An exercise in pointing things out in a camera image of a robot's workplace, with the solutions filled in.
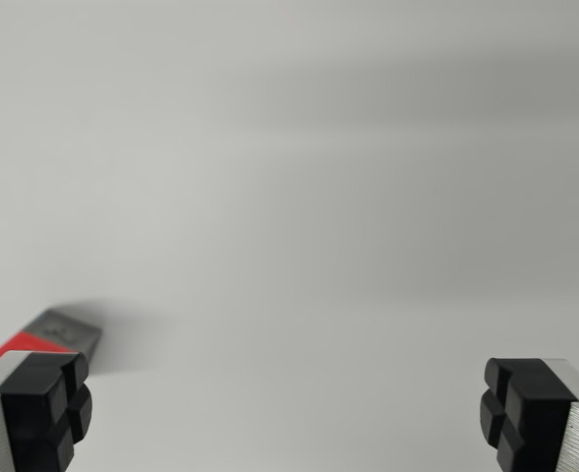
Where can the black padded gripper right finger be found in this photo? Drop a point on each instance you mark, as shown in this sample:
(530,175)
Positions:
(535,418)

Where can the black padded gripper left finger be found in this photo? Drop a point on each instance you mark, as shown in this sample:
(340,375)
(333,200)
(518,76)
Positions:
(33,418)

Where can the grey embossed cube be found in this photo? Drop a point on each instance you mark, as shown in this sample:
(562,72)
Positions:
(68,330)

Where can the red embossed cube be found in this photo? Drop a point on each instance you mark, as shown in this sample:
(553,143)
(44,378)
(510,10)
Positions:
(21,345)

